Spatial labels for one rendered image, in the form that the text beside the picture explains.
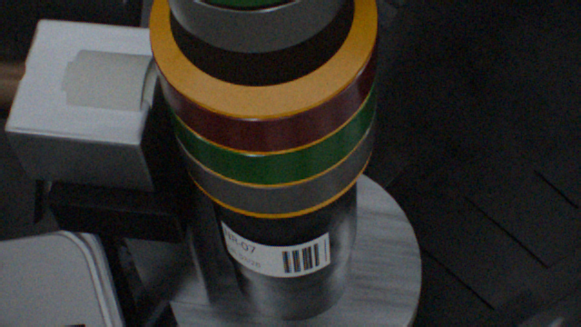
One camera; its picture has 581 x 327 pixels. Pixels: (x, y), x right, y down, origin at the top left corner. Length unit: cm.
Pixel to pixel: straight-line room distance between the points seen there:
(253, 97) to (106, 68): 5
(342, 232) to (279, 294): 3
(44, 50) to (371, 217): 11
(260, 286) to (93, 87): 8
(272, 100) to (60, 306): 14
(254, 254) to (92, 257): 6
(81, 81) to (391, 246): 11
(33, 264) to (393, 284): 10
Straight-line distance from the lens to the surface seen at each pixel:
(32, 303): 33
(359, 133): 23
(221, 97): 21
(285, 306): 30
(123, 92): 24
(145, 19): 152
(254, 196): 23
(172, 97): 22
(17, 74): 25
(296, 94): 21
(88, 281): 32
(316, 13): 20
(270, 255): 27
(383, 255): 32
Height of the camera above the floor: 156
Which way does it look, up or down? 61 degrees down
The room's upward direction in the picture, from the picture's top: 7 degrees counter-clockwise
